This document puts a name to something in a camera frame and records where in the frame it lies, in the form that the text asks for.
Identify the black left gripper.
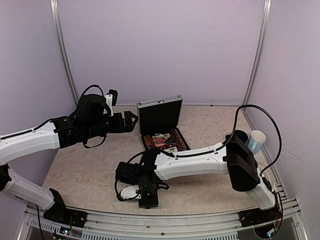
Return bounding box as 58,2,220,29
84,110,138,140

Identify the aluminium poker chip case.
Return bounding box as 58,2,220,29
136,94,190,153

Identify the red playing card deck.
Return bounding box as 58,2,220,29
152,133,170,147

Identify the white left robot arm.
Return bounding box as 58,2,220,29
0,93,138,223

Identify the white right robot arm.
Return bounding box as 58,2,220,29
115,133,276,222

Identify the dark red chip row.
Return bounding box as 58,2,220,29
170,129,188,151

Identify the dark green mug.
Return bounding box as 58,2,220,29
234,129,249,144

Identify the light blue mug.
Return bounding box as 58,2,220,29
246,130,267,155

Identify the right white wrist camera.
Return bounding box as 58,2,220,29
120,185,141,200

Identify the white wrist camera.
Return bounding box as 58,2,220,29
120,185,141,200
104,89,118,116

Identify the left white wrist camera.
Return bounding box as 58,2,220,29
104,89,118,116

